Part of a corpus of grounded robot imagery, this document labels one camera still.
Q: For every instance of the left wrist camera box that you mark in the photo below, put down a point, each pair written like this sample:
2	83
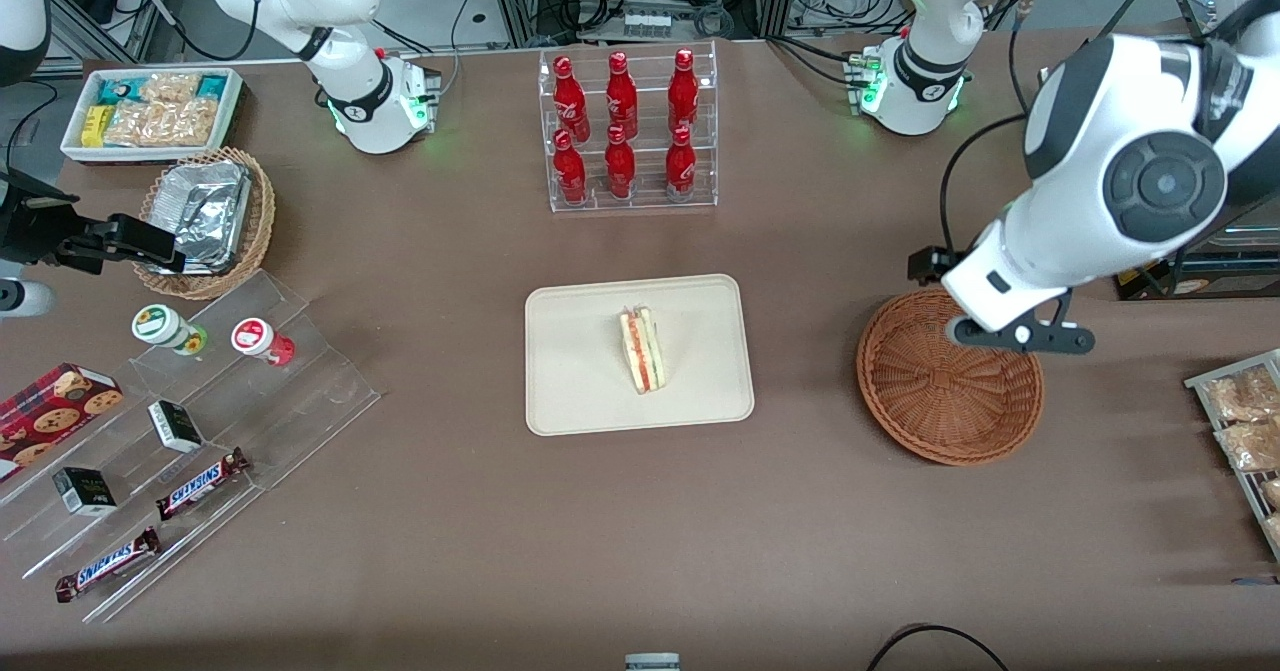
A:
930	265

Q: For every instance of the brown wicker basket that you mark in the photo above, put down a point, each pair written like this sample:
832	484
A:
940	401

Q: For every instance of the clear acrylic stepped stand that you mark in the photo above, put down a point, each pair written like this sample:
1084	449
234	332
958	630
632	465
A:
310	391

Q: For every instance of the clear acrylic bottle rack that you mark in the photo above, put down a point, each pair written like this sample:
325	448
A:
700	166

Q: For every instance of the cream rectangular tray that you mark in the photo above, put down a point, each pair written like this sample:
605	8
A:
580	371

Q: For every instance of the grey device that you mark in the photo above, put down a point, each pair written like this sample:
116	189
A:
652	663

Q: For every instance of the aluminium foil tray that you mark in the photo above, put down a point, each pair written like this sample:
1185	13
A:
205	211

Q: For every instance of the red cola bottle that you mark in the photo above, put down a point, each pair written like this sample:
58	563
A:
621	96
571	101
683	91
570	171
680	166
620	166

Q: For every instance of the green lid sunflower jar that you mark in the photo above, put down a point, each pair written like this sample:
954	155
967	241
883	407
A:
160	326

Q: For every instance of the Snickers chocolate bar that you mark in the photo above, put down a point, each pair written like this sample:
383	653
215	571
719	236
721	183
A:
200	484
108	564

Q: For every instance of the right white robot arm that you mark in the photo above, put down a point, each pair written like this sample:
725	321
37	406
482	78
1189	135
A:
350	71

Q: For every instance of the dark crate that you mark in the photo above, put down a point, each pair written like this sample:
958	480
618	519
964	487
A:
1200	276

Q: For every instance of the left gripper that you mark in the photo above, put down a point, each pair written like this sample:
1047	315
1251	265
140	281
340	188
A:
926	265

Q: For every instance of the triangle sandwich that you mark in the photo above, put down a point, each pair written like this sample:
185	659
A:
643	351

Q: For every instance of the small black carton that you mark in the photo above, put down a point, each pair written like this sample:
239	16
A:
85	492
176	427

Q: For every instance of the white power strip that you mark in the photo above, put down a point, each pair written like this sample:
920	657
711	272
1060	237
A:
647	24

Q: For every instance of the light wicker basket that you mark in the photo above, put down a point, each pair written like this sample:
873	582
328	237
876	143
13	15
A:
255	221

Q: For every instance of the white plastic bin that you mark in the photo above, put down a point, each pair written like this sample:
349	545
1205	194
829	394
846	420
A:
230	116

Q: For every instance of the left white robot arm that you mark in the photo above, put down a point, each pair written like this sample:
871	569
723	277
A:
1150	171

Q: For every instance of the teal snack pack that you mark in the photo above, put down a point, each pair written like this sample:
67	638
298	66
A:
117	90
213	87

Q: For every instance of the red chocolate chip cookie box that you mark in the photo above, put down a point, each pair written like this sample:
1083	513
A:
50	416

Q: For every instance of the clear cracker bag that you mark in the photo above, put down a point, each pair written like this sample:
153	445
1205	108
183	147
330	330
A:
1250	446
160	123
1245	394
170	88
1271	494

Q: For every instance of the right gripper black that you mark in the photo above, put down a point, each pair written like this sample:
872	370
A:
28	229

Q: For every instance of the red lid jar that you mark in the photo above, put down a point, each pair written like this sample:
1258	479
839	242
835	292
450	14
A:
255	338

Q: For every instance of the yellow snack pack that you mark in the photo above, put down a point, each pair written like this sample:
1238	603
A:
95	126

